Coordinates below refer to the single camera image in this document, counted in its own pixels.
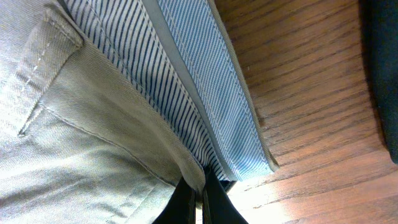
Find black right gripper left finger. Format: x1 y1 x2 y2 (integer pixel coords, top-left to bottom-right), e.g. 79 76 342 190
152 177 196 224

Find black garment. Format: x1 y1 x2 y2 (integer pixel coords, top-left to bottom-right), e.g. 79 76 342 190
359 0 397 164

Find khaki grey shorts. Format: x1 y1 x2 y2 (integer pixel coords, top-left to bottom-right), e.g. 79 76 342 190
1 0 279 223

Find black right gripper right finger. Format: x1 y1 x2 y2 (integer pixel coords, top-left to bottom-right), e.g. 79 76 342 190
202 167 248 224

